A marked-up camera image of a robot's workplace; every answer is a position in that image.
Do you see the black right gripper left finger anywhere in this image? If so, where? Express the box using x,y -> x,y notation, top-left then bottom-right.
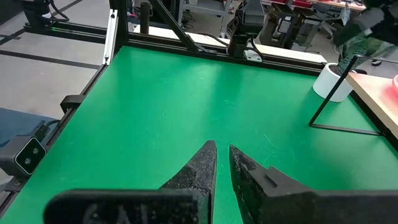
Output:
43,139 -> 218,224

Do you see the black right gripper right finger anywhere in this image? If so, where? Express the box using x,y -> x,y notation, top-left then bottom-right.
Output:
229,144 -> 398,224

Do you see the green table mat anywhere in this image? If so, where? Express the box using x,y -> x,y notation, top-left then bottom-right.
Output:
0,45 -> 398,224

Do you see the green plant in white pot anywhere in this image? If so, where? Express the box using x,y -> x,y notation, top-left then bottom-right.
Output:
312,33 -> 398,103

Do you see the black equipment box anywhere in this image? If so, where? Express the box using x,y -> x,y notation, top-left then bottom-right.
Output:
264,6 -> 310,48

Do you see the silver aluminium bar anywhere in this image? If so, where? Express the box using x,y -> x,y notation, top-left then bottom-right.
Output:
102,9 -> 119,66

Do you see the grey office chair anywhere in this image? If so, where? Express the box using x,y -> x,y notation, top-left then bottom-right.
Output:
310,9 -> 343,40

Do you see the blue floor mat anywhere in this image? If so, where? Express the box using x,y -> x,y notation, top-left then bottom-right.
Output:
0,107 -> 58,149

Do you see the grey metal table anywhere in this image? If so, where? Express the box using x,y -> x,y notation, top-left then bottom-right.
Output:
182,0 -> 234,35

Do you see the black floor stand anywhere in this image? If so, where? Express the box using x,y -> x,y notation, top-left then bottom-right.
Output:
19,0 -> 71,27

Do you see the wooden shelf with black frame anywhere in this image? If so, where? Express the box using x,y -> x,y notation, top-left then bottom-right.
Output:
308,54 -> 398,147

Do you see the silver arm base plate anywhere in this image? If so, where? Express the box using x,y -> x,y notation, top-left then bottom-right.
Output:
243,49 -> 262,63

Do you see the black cable clip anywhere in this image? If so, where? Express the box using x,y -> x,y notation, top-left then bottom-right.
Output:
59,93 -> 86,114

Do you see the black aluminium table frame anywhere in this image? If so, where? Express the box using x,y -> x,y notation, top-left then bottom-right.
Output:
0,21 -> 330,215

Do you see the black stereo camera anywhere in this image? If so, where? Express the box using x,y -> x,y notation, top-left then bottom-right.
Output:
0,119 -> 49,179

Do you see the black frame strut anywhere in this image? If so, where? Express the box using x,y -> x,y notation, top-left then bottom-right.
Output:
148,0 -> 201,53

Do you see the black frame post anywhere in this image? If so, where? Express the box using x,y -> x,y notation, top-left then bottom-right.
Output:
108,0 -> 129,48

